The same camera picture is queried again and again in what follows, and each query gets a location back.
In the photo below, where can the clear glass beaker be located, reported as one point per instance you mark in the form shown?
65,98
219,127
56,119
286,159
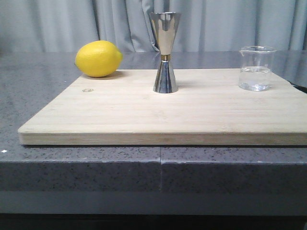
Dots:
256,68

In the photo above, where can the yellow lemon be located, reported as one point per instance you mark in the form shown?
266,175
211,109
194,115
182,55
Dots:
98,59

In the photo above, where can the light wooden cutting board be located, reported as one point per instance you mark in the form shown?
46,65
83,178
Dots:
208,109

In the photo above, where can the steel double jigger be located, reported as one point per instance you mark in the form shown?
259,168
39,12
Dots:
165,25

